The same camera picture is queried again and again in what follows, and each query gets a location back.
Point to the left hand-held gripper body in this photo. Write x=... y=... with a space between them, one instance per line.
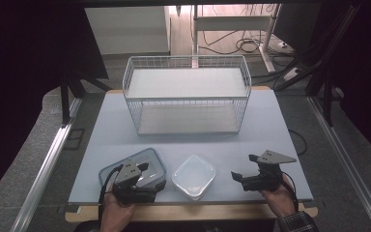
x=129 y=172

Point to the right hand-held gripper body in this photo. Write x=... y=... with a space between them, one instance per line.
x=265 y=180

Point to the clear container with blue lid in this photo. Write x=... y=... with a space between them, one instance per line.
x=153 y=158

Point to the white square plastic container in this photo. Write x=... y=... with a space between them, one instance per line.
x=194 y=176

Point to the person's right hand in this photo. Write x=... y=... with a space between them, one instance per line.
x=280 y=201

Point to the person's left hand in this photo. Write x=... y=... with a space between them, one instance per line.
x=116 y=214

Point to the white power strip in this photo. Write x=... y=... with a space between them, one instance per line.
x=291 y=73

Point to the black metal stand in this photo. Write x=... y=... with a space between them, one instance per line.
x=328 y=74
x=66 y=100

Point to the white cabinet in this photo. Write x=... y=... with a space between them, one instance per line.
x=127 y=29

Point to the dark monitor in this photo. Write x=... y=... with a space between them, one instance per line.
x=294 y=24

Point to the aluminium rail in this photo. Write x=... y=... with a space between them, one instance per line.
x=348 y=167
x=42 y=169

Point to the white desk frame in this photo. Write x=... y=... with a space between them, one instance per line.
x=232 y=23

